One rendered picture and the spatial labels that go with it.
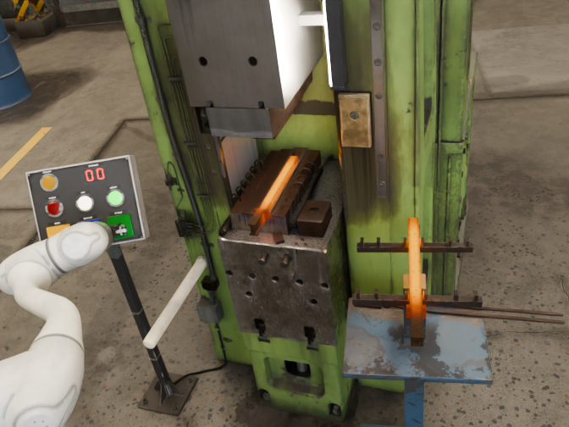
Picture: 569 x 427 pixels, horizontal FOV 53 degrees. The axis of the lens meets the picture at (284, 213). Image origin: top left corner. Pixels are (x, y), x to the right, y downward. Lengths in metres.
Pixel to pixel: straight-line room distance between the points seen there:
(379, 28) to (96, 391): 2.03
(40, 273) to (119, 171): 0.53
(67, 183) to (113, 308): 1.36
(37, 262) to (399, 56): 1.09
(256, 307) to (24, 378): 1.15
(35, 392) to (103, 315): 2.18
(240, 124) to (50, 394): 0.96
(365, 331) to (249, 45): 0.88
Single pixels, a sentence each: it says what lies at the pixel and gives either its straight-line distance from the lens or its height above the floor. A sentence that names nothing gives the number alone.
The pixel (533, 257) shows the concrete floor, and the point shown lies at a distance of 3.24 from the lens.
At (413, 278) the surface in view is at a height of 1.04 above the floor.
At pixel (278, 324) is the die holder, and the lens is 2.10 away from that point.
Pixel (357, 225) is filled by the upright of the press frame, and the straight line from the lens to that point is 1.96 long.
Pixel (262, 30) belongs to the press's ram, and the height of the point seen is 1.59.
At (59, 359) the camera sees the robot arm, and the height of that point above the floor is 1.32.
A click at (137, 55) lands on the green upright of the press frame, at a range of 1.94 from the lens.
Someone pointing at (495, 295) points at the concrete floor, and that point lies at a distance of 2.99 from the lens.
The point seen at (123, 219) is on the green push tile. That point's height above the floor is 1.03.
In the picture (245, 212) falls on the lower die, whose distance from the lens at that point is 1.88.
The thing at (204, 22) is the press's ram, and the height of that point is 1.61.
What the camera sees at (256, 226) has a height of 0.99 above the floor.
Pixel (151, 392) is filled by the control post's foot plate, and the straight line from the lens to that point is 2.74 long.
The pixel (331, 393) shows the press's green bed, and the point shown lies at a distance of 2.33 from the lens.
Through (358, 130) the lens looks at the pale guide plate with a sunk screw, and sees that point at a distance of 1.73.
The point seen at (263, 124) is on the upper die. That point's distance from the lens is 1.67.
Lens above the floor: 2.05
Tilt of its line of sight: 35 degrees down
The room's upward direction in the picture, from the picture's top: 9 degrees counter-clockwise
